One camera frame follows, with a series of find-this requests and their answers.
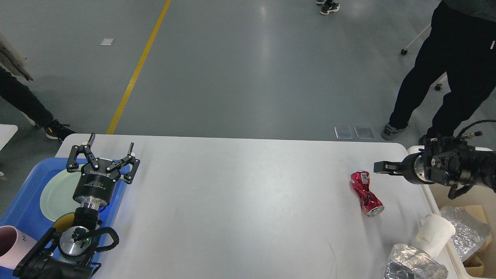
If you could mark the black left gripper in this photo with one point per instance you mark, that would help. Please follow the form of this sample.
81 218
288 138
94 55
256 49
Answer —
96 182

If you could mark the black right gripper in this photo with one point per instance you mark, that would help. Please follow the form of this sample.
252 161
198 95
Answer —
411 168

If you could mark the red shiny wrapper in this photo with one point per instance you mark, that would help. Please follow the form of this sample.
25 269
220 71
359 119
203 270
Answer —
371 206

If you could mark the light green plate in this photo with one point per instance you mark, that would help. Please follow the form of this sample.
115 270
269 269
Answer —
57 196

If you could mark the teal mug yellow inside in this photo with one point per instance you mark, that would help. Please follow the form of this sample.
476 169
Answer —
66 234

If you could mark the aluminium foil sheet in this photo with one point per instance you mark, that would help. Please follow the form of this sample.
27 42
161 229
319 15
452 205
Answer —
470 234

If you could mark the brown paper bag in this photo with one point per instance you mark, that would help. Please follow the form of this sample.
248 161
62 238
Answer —
474 266
478 212

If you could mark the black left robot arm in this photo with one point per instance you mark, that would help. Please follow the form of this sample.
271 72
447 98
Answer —
45 261

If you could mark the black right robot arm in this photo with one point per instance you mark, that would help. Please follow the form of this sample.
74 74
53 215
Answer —
448 161

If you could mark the white paper cup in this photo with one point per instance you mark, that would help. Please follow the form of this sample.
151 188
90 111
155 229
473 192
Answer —
434 233

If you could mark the blue plastic tray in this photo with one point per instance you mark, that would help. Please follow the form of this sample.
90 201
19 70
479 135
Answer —
25 214

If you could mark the beige plastic bin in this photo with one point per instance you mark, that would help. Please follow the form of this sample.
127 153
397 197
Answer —
437 197

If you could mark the white office chair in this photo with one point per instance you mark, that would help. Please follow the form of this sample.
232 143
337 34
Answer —
443 80

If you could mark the brown paper bag in bin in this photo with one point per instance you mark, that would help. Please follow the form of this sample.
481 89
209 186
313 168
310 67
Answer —
478 212

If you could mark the small foil wrapper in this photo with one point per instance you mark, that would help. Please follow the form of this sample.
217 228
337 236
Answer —
407 262

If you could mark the white side table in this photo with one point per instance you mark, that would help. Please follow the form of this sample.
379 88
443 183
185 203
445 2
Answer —
6 133

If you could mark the person in black left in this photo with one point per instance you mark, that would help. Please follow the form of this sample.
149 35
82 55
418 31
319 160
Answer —
20 96

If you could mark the person in black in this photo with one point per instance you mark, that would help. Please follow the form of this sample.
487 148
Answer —
461 44
20 96

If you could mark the pink ribbed mug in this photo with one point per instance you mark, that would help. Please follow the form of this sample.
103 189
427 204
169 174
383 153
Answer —
14 246

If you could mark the person in black right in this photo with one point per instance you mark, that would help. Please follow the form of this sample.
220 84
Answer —
461 44

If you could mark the person with black sneakers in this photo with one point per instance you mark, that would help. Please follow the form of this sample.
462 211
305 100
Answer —
328 6

